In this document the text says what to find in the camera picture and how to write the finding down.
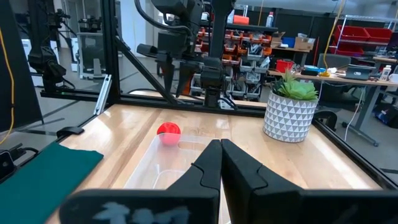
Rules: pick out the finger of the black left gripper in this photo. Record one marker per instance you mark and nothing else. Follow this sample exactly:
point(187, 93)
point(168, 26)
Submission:
point(168, 74)
point(186, 76)

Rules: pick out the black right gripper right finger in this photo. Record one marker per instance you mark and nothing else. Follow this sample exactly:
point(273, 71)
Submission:
point(248, 193)

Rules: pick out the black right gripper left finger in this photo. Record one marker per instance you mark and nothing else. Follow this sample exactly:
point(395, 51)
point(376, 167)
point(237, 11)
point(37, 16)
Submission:
point(199, 180)

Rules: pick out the red toy fruit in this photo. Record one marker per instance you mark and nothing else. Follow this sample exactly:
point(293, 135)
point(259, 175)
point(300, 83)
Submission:
point(168, 130)

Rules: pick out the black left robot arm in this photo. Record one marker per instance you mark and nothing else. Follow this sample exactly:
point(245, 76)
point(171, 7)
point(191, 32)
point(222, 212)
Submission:
point(183, 12)

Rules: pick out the black background robot arm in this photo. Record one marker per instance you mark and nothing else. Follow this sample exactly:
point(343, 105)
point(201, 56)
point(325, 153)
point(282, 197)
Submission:
point(46, 62)

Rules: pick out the clear plastic tupperware container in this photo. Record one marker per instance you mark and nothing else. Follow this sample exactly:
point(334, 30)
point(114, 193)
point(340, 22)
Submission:
point(149, 168)

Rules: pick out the orange box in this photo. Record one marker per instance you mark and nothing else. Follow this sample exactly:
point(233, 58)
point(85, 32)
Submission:
point(241, 20)

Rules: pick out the parts drawer rack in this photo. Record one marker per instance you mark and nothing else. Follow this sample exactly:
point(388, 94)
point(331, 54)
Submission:
point(248, 62)

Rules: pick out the silver aluminium bar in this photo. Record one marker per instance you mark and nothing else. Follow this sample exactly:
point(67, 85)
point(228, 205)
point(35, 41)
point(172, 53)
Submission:
point(102, 93)

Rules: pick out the grey cart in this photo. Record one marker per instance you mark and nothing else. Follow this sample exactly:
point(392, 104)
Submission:
point(90, 53)

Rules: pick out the succulent in triangle-patterned pot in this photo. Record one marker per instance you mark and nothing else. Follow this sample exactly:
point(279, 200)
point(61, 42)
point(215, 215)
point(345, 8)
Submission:
point(289, 118)

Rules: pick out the spray bottle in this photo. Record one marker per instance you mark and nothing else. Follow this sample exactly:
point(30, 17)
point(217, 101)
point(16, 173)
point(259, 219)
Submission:
point(270, 20)

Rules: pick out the red box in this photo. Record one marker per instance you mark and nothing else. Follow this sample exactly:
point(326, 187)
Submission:
point(284, 66)

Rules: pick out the blue bin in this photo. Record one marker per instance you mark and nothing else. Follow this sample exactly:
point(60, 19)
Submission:
point(289, 42)

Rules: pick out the black curved clamp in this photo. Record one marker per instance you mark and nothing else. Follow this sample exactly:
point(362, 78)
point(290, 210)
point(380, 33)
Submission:
point(326, 118)

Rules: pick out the black table edge clamp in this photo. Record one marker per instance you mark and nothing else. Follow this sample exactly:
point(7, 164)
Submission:
point(70, 131)

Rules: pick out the cardboard box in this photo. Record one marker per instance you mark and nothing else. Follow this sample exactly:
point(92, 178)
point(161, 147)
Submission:
point(304, 43)

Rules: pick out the wooden top desk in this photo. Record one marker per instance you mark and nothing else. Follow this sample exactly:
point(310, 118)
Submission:
point(342, 80)

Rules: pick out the grey office chair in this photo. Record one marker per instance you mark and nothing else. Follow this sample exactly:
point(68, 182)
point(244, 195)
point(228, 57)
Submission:
point(334, 60)

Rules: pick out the dark green cloth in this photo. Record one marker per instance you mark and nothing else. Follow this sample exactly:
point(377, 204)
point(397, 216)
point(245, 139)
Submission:
point(40, 183)

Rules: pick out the grey tablet computer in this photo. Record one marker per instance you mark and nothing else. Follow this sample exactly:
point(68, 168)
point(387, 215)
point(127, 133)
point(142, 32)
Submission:
point(360, 72)

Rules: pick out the red storage bin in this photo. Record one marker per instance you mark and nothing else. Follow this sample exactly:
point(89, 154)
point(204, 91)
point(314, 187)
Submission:
point(379, 35)
point(353, 33)

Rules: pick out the white bottle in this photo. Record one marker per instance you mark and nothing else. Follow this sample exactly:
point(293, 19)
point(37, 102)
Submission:
point(385, 74)

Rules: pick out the white shelf rack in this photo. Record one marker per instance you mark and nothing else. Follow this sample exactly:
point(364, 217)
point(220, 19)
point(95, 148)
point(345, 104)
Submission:
point(367, 19)

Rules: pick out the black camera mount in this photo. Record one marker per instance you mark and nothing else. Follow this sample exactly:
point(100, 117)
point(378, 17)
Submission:
point(6, 165)

